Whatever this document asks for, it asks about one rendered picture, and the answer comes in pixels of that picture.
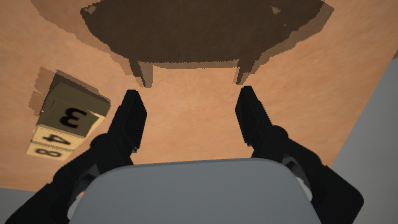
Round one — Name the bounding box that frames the tan number cube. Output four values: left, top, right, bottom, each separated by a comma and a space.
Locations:
31, 101, 97, 150
25, 139, 75, 161

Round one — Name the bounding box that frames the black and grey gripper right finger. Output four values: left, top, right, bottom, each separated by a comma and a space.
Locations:
235, 86, 364, 224

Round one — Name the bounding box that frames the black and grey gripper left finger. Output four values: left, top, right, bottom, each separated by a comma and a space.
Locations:
5, 89, 147, 224

